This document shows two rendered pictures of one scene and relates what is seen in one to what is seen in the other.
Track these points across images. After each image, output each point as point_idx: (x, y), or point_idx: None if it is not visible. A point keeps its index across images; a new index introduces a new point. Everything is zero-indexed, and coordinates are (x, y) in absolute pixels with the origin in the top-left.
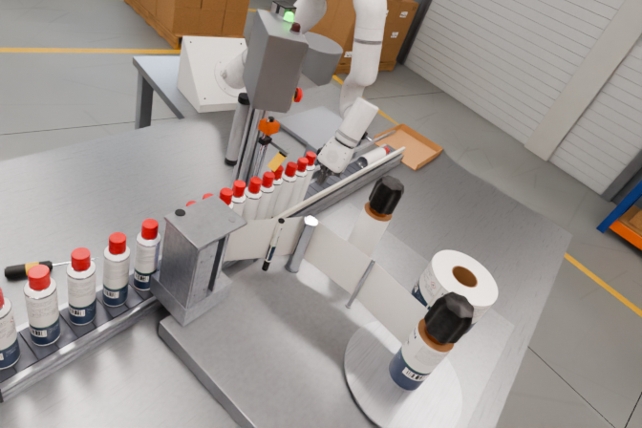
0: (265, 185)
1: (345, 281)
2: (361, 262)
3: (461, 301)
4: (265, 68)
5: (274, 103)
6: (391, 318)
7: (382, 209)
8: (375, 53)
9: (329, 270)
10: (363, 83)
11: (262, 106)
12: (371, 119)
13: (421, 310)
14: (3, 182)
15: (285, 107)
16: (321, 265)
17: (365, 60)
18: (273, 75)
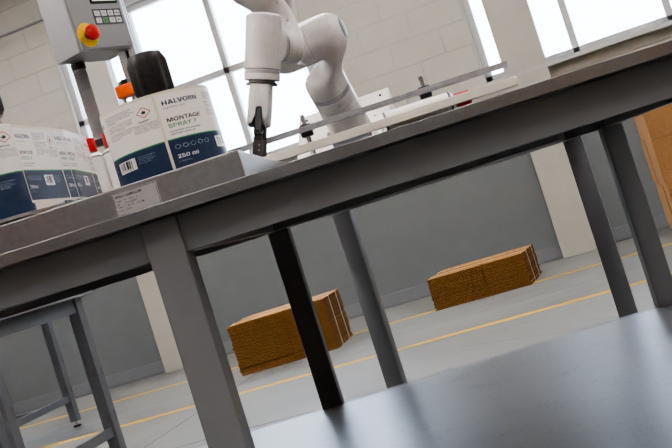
0: (104, 146)
1: (84, 186)
2: (69, 143)
3: None
4: (45, 20)
5: (67, 48)
6: (52, 181)
7: (133, 90)
8: None
9: (91, 190)
10: None
11: (61, 57)
12: (259, 31)
13: (26, 132)
14: None
15: (74, 46)
16: (94, 190)
17: None
18: (53, 22)
